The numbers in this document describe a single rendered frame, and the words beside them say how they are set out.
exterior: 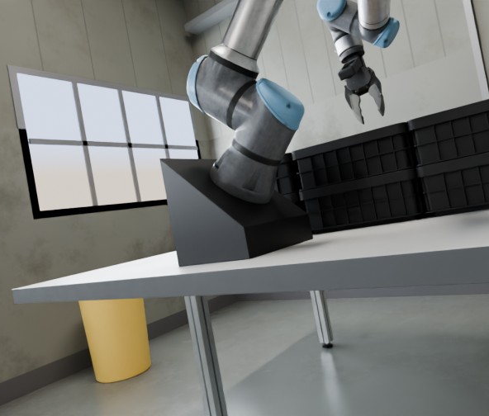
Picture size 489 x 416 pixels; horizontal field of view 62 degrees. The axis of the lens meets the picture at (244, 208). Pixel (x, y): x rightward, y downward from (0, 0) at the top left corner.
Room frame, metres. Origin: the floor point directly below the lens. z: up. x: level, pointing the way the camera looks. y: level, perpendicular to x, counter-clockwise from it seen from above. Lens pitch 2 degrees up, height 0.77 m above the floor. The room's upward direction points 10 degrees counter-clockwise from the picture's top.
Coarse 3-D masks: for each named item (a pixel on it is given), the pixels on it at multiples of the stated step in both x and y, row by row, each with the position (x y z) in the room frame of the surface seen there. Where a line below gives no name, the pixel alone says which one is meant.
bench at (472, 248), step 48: (336, 240) 0.81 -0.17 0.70; (384, 240) 0.66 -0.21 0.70; (432, 240) 0.56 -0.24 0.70; (480, 240) 0.48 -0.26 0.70; (48, 288) 1.01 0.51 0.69; (96, 288) 0.88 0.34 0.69; (144, 288) 0.79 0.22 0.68; (192, 288) 0.71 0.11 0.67; (240, 288) 0.64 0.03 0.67; (288, 288) 0.59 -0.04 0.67; (336, 288) 0.55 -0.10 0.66; (192, 336) 1.55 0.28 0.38
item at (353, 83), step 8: (360, 48) 1.17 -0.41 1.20; (344, 56) 1.18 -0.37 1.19; (352, 56) 1.19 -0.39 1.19; (360, 56) 1.21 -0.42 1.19; (360, 72) 1.16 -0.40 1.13; (368, 72) 1.15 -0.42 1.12; (344, 80) 1.19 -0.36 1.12; (352, 80) 1.18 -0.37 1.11; (360, 80) 1.17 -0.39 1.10; (368, 80) 1.15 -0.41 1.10; (352, 88) 1.18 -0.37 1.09; (360, 88) 1.18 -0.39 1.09; (368, 88) 1.22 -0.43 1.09
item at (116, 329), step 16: (80, 304) 2.39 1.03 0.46; (96, 304) 2.32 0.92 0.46; (112, 304) 2.33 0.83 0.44; (128, 304) 2.38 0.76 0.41; (96, 320) 2.33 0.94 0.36; (112, 320) 2.33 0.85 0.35; (128, 320) 2.37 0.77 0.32; (144, 320) 2.49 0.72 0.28; (96, 336) 2.34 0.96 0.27; (112, 336) 2.33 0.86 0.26; (128, 336) 2.37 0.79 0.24; (144, 336) 2.46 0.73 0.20; (96, 352) 2.36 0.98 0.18; (112, 352) 2.34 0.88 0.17; (128, 352) 2.36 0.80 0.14; (144, 352) 2.44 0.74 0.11; (96, 368) 2.38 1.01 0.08; (112, 368) 2.34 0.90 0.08; (128, 368) 2.36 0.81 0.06; (144, 368) 2.43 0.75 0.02
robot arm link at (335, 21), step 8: (320, 0) 1.08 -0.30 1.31; (328, 0) 1.07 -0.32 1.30; (336, 0) 1.06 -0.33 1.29; (344, 0) 1.06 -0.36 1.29; (320, 8) 1.08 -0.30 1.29; (328, 8) 1.07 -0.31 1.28; (336, 8) 1.06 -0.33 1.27; (344, 8) 1.07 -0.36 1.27; (352, 8) 1.06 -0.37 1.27; (320, 16) 1.10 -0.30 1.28; (328, 16) 1.08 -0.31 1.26; (336, 16) 1.08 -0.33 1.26; (344, 16) 1.07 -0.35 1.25; (352, 16) 1.06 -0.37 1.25; (328, 24) 1.13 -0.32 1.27; (336, 24) 1.10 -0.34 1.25; (344, 24) 1.08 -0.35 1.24
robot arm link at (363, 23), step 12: (360, 0) 0.94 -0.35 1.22; (372, 0) 0.92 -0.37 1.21; (384, 0) 0.92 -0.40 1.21; (360, 12) 0.99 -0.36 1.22; (372, 12) 0.96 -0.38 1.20; (384, 12) 0.97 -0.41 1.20; (360, 24) 1.04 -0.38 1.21; (372, 24) 1.00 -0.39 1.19; (384, 24) 1.01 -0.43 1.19; (396, 24) 1.03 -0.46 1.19; (360, 36) 1.08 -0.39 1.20; (372, 36) 1.05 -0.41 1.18; (384, 36) 1.04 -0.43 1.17; (384, 48) 1.08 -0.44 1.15
